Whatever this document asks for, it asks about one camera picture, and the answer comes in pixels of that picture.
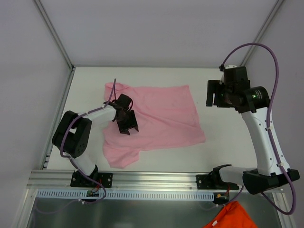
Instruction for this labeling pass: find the pink t shirt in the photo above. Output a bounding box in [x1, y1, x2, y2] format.
[103, 83, 206, 169]

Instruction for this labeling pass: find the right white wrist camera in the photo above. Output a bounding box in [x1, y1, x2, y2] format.
[219, 65, 237, 85]

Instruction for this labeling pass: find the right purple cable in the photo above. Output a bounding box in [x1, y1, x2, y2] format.
[218, 42, 296, 216]

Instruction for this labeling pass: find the slotted cable duct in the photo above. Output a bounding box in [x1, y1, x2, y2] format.
[37, 189, 214, 201]

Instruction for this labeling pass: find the purple cable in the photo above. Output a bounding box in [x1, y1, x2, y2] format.
[218, 42, 296, 216]
[58, 78, 117, 205]

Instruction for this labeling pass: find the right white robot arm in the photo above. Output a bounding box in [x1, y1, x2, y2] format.
[196, 65, 300, 195]

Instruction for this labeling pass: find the aluminium frame post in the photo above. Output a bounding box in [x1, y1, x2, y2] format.
[32, 0, 74, 71]
[240, 0, 285, 66]

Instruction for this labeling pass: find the left aluminium frame post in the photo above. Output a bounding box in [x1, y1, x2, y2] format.
[32, 0, 74, 71]

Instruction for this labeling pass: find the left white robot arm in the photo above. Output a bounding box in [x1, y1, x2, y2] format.
[52, 94, 138, 188]

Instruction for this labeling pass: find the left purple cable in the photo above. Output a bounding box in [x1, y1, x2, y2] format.
[58, 78, 117, 205]

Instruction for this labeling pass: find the orange t shirt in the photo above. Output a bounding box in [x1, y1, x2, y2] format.
[204, 201, 257, 228]

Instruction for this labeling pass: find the right aluminium frame post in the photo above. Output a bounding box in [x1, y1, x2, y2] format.
[240, 0, 285, 66]

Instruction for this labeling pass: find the aluminium mounting rail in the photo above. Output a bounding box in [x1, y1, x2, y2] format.
[27, 170, 282, 192]

